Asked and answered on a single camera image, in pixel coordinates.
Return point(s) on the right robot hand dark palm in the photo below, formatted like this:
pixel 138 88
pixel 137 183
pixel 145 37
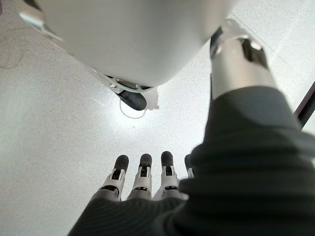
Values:
pixel 236 172

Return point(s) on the dark metal bar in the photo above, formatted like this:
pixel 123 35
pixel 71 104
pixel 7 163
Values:
pixel 306 105

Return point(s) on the dark robot foot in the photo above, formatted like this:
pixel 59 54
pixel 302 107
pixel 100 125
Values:
pixel 134 100

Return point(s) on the white robot leg shell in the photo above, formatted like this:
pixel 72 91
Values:
pixel 128 37

